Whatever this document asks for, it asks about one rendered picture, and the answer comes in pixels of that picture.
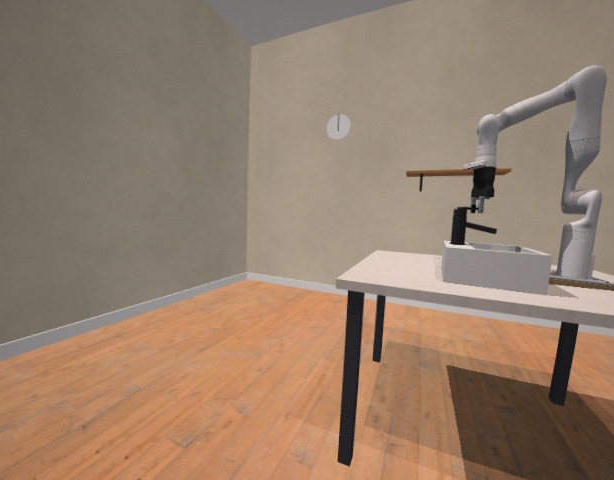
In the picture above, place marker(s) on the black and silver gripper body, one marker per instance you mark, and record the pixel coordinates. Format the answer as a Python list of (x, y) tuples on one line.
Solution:
[(484, 175)]

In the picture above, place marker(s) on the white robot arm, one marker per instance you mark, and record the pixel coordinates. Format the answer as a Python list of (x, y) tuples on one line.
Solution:
[(587, 87)]

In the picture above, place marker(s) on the black mixer tap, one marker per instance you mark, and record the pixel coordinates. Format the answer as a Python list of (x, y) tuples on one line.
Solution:
[(459, 225)]

